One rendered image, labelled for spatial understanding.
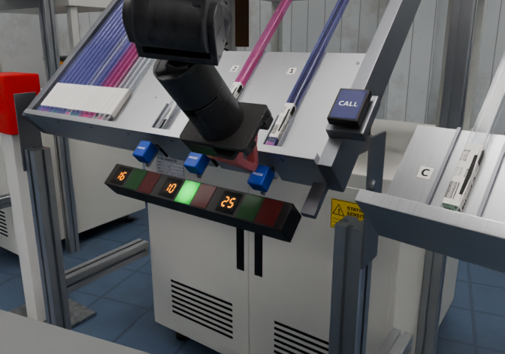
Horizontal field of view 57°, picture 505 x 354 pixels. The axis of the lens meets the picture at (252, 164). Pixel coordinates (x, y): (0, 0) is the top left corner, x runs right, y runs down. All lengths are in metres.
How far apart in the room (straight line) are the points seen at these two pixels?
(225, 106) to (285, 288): 0.66
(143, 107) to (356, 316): 0.49
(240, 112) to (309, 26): 3.46
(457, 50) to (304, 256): 0.53
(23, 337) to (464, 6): 0.92
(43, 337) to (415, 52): 3.33
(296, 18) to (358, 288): 3.50
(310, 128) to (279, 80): 0.12
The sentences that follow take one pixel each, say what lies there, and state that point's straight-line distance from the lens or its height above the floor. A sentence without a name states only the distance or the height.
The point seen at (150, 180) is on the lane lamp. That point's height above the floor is 0.66.
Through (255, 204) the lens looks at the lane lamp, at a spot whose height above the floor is 0.66.
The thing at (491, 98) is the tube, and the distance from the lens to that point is 0.46.
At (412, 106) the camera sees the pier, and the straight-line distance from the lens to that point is 3.64.
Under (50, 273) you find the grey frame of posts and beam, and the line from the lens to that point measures 1.19.
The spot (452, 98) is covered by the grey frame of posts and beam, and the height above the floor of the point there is 0.75.
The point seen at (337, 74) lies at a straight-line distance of 0.69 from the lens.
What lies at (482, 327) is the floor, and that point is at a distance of 1.70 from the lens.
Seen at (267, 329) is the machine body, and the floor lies 0.20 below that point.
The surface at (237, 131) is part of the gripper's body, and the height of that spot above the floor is 0.77.
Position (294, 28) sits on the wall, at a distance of 4.01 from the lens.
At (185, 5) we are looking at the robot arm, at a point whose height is 0.90.
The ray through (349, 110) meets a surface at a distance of 0.57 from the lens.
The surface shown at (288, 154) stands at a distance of 0.59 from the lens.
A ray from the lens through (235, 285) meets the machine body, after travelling 1.18.
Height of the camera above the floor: 0.87
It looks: 15 degrees down
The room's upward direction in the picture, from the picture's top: straight up
